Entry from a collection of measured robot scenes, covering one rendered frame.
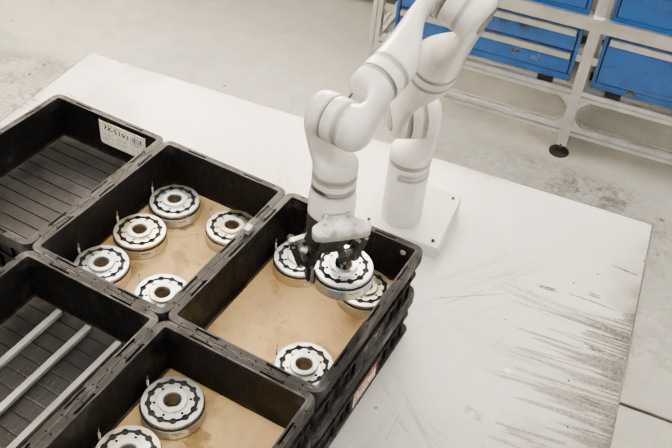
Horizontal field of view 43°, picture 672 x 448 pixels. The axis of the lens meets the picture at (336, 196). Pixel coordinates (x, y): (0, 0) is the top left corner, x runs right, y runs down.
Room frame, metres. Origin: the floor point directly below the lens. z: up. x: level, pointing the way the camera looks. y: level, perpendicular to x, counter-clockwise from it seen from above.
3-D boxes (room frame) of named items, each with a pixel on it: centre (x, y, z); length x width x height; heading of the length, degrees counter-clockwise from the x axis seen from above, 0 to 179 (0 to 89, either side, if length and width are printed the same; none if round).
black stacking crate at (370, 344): (1.06, 0.04, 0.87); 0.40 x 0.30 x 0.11; 155
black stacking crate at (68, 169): (1.32, 0.59, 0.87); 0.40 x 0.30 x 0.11; 155
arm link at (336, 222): (1.01, 0.00, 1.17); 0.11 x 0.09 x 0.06; 18
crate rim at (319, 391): (1.06, 0.04, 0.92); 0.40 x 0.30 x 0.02; 155
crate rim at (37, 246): (1.19, 0.31, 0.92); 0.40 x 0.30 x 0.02; 155
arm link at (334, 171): (1.03, 0.01, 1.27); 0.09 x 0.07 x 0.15; 56
